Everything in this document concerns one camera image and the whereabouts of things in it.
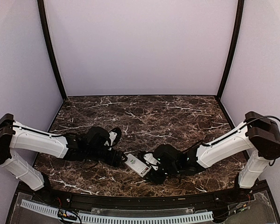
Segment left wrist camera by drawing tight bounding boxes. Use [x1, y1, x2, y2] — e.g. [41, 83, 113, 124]
[105, 127, 122, 151]

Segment black front rail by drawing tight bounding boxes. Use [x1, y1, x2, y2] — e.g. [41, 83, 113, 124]
[33, 189, 251, 211]

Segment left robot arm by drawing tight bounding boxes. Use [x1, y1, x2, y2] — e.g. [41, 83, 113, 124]
[0, 113, 127, 203]

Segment white remote control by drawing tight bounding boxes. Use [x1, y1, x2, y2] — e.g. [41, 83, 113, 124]
[125, 154, 151, 177]

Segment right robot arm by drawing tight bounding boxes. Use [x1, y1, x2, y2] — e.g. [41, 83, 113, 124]
[144, 111, 280, 203]

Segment white slotted cable duct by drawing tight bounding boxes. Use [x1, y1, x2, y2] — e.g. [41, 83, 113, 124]
[20, 199, 214, 224]

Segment left black frame post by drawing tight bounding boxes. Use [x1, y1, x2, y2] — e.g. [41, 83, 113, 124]
[37, 0, 67, 101]

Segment right black frame post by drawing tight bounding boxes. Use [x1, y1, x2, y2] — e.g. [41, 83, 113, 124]
[216, 0, 245, 101]

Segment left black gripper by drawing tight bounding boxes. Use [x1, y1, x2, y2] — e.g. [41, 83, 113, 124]
[85, 147, 127, 167]

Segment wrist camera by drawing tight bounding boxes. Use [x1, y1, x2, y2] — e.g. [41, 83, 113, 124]
[105, 127, 122, 151]
[138, 151, 159, 167]

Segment black frame post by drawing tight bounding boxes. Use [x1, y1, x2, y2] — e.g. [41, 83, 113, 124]
[37, 0, 67, 101]
[216, 0, 245, 101]

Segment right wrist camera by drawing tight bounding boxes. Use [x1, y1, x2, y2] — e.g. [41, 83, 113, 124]
[138, 151, 159, 167]

